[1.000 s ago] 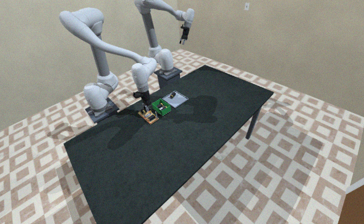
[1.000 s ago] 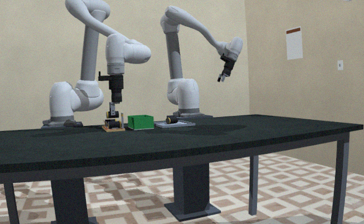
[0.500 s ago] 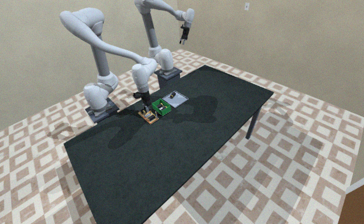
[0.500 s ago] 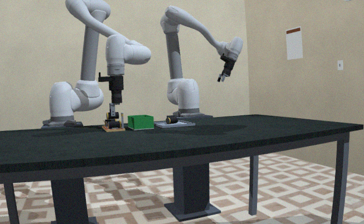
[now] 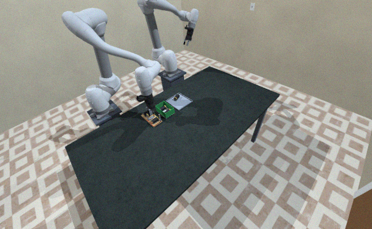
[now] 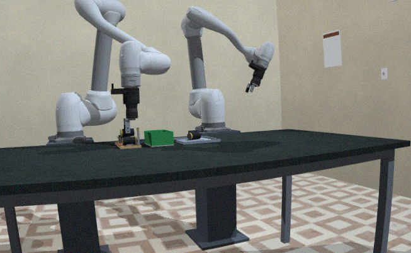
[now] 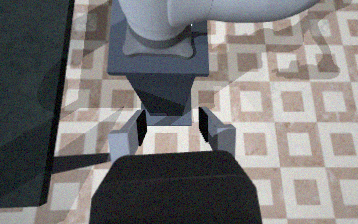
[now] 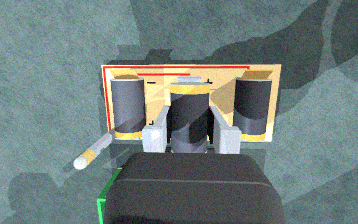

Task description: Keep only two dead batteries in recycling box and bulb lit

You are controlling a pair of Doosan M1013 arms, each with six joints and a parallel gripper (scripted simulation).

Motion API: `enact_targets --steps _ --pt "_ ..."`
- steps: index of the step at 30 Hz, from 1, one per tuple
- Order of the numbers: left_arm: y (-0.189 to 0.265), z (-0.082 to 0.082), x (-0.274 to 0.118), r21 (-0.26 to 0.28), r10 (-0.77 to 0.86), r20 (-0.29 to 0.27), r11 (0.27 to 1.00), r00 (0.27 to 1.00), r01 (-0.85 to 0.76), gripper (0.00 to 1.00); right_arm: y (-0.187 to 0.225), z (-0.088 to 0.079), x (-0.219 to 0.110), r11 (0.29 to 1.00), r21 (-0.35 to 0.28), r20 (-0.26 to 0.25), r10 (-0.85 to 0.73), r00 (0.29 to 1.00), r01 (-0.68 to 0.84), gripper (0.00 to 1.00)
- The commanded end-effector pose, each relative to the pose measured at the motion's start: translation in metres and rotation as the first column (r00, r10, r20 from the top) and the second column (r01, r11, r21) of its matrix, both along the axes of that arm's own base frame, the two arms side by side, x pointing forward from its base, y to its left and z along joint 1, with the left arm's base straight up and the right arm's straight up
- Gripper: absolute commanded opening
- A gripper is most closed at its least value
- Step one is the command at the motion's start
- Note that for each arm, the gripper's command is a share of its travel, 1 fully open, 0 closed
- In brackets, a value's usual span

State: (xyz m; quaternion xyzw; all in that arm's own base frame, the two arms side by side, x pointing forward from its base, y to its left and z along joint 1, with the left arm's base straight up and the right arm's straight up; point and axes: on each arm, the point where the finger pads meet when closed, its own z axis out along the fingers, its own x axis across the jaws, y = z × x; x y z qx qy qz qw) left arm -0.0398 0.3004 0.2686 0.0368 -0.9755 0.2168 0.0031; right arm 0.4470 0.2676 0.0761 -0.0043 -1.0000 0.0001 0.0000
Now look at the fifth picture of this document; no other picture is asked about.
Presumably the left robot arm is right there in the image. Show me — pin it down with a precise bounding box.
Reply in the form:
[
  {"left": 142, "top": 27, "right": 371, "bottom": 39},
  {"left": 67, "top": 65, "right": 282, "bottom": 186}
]
[{"left": 137, "top": 0, "right": 199, "bottom": 78}]

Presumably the green open box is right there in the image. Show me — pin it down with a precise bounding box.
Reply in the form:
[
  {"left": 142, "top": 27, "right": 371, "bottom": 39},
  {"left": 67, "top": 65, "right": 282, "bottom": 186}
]
[{"left": 155, "top": 101, "right": 175, "bottom": 118}]

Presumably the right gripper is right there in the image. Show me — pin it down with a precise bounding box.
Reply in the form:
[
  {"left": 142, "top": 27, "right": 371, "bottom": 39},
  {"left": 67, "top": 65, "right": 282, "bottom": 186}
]
[{"left": 136, "top": 87, "right": 155, "bottom": 115}]

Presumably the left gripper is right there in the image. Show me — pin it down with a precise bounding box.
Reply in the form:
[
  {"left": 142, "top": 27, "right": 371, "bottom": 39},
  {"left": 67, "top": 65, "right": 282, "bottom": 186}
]
[{"left": 183, "top": 22, "right": 196, "bottom": 46}]

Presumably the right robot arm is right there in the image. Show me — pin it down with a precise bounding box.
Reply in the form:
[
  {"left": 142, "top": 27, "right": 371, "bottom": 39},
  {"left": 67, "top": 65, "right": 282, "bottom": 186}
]
[{"left": 62, "top": 8, "right": 161, "bottom": 120}]

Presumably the tan battery holder board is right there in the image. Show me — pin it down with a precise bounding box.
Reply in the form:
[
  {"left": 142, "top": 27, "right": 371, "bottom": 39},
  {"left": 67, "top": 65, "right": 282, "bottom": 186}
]
[{"left": 141, "top": 114, "right": 162, "bottom": 127}]

